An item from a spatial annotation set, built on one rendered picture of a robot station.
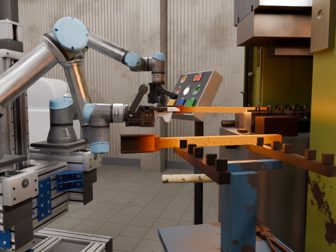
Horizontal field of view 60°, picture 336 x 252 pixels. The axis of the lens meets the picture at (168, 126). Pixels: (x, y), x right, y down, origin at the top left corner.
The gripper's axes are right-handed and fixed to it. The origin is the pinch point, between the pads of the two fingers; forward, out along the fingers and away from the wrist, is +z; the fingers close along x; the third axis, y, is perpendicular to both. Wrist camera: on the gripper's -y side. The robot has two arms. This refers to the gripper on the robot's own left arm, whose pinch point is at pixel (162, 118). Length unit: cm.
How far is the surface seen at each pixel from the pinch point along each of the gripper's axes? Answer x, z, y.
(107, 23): -265, -127, 166
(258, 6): 43, -43, -48
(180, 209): -109, 93, 14
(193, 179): 5.1, 31.5, -18.6
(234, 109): 36, -7, -40
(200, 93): -2.8, -14.0, -20.5
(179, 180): 7.5, 31.9, -11.9
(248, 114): 37, -5, -46
